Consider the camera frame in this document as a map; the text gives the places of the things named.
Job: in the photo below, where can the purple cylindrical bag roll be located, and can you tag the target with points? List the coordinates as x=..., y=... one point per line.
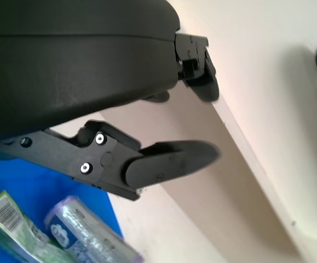
x=92, y=238

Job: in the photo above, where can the green toothpaste box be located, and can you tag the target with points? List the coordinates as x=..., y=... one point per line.
x=7, y=222

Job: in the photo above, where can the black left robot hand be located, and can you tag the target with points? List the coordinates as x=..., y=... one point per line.
x=73, y=63

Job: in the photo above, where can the blue plastic tray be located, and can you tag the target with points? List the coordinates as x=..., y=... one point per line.
x=51, y=186

